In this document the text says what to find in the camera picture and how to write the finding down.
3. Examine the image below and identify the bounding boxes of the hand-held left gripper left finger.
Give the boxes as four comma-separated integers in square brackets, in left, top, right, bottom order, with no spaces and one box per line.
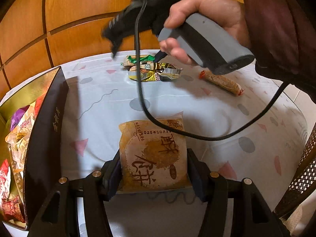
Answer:
[28,150,124,237]

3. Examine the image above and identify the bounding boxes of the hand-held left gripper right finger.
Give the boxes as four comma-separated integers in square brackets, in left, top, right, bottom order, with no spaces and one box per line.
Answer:
[186,148,290,237]

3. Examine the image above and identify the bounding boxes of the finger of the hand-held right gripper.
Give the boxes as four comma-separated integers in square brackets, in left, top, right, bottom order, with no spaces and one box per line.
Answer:
[109,38,124,60]
[153,49,168,62]

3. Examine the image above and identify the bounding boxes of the orange biscuit packet green ends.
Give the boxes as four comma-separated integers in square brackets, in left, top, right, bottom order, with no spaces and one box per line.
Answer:
[121,54,156,67]

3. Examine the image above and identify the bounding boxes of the beige coffee sachet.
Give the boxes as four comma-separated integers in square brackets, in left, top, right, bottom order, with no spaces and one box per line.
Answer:
[127,68,183,82]

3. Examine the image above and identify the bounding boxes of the brown snack stick red ends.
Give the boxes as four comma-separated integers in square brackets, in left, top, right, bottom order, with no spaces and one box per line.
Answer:
[199,70,244,96]

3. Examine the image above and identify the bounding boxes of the brown pastry packet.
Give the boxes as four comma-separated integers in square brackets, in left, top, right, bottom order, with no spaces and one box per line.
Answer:
[118,111,192,194]

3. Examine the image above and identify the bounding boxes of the black box with gold lining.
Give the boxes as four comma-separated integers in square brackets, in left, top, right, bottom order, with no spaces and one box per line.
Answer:
[0,66,70,231]

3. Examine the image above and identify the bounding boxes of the white orange snack packet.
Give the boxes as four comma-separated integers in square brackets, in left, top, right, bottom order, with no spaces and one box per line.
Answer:
[6,118,35,151]

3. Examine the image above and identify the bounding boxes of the small red snack packet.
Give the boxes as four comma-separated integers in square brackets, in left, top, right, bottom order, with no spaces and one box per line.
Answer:
[0,159,11,203]

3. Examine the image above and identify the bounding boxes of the purple snack packet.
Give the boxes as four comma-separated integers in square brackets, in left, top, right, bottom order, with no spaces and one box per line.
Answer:
[10,105,36,131]

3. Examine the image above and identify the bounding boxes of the person's right forearm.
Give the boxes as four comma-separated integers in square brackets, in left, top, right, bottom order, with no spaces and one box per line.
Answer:
[241,0,316,104]

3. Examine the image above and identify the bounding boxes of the person's right hand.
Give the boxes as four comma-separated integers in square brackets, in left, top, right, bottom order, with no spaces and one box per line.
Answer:
[159,0,250,66]

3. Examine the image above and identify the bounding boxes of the wooden panelled door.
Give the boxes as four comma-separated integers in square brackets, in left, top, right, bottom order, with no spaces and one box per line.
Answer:
[0,0,263,97]

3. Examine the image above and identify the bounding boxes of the woven cane chair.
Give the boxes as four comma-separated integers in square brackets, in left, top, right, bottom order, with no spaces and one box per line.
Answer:
[274,123,316,228]

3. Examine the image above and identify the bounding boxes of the black cable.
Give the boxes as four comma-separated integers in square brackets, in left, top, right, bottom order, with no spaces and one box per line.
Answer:
[134,2,288,141]

